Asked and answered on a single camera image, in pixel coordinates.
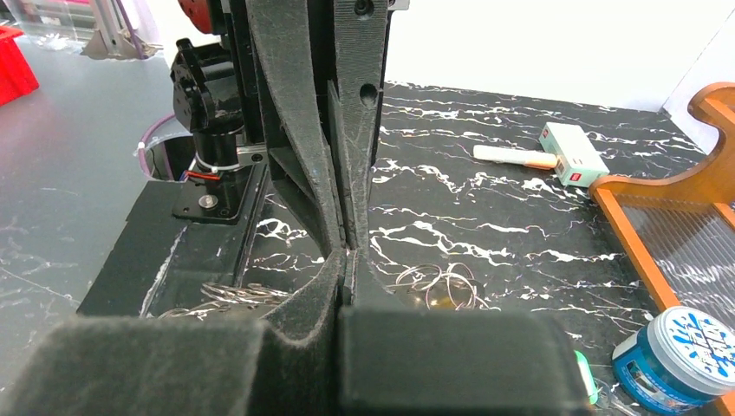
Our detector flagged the orange white tube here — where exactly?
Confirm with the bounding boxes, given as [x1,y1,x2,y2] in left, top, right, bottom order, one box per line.
[472,145,558,170]

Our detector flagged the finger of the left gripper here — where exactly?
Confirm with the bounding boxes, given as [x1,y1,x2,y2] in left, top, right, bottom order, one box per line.
[246,1,341,256]
[328,1,388,250]

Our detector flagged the yellow key tag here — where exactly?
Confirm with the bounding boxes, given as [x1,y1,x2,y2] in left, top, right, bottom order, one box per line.
[424,288,460,310]

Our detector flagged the blue round jar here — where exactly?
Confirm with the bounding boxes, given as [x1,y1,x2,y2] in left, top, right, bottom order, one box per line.
[611,306,734,415]

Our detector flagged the white red small box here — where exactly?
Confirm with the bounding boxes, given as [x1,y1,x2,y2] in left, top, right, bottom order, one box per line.
[539,122,610,188]

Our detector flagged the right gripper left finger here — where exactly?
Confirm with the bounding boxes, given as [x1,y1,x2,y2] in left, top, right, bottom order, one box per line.
[1,252,346,415]

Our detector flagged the green key tag right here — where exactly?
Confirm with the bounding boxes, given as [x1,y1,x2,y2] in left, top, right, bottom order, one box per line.
[575,350,599,406]

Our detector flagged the orange wooden shelf rack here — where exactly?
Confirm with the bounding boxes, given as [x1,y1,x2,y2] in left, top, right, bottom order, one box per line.
[590,82,734,415]

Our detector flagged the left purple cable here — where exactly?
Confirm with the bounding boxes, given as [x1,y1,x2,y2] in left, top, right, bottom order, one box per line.
[134,113,191,182]

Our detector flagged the red plastic crate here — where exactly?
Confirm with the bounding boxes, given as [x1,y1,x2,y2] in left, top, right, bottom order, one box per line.
[1,26,39,106]

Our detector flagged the small silver key rings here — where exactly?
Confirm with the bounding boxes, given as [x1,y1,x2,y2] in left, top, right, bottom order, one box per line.
[158,263,489,321]

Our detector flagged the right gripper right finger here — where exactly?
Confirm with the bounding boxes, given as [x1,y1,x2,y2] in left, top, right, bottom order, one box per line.
[341,251,593,415]

